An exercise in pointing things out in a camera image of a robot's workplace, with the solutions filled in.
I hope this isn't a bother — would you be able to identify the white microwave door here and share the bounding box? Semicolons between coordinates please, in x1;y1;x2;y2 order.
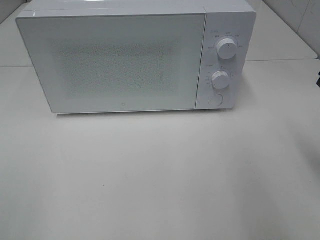
16;14;205;114

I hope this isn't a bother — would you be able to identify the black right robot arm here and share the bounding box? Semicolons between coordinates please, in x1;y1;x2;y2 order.
316;73;320;87

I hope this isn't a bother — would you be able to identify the round white door button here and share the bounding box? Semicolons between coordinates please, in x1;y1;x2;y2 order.
208;93;224;107

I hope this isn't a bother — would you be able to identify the upper white power knob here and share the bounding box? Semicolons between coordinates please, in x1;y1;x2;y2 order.
216;36;238;60

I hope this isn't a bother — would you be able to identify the white timer knob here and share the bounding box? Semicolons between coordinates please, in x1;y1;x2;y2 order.
211;70;231;90

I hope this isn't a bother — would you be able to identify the white microwave oven body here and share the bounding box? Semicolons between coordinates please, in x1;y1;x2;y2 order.
16;0;257;113

